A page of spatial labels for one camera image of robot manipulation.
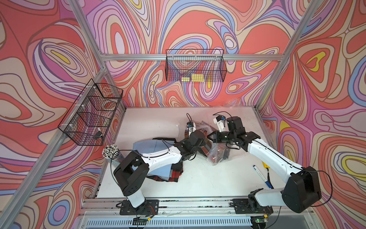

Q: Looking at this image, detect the yellow block in basket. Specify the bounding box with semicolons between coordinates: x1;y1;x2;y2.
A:
181;73;205;83

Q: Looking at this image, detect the clear plastic vacuum bag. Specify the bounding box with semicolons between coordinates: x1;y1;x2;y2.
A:
182;111;245;165

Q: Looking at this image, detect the black wire basket left wall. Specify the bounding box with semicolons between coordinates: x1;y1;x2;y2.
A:
58;79;124;146

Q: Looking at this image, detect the red black plaid shirt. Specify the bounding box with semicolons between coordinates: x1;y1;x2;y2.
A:
147;169;184;182

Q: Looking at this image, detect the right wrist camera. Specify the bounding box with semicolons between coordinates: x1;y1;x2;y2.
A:
213;115;226;132

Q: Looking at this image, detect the brown multicolour plaid shirt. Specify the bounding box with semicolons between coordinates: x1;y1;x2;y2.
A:
196;124;230;165

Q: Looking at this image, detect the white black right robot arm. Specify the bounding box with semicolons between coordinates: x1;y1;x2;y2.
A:
207;115;322;213

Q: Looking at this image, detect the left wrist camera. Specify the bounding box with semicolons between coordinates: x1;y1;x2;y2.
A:
187;121;196;136

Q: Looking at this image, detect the blue white marker pen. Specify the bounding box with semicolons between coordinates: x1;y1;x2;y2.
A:
253;165;273;189

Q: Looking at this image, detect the bundle of rods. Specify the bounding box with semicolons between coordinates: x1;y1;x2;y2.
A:
102;144;124;167

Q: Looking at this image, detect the light blue shirt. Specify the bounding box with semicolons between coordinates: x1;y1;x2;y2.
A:
133;138;175;181

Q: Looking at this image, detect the black wire basket wall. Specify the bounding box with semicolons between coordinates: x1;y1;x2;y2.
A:
58;79;124;146
165;48;227;83

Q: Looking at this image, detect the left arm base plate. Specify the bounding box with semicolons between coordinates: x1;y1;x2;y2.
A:
116;199;159;216

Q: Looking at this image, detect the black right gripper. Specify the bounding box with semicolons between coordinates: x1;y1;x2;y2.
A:
207;131;236;144

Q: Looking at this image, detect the black wire basket back wall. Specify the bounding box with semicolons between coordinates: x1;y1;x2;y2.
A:
165;48;227;83

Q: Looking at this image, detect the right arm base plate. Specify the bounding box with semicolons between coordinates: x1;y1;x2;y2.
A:
229;198;274;215

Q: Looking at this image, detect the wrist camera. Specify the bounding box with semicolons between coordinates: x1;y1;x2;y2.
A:
213;115;226;132
187;121;196;136

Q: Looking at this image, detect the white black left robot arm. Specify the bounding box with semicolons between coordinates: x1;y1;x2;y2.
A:
113;130;206;209

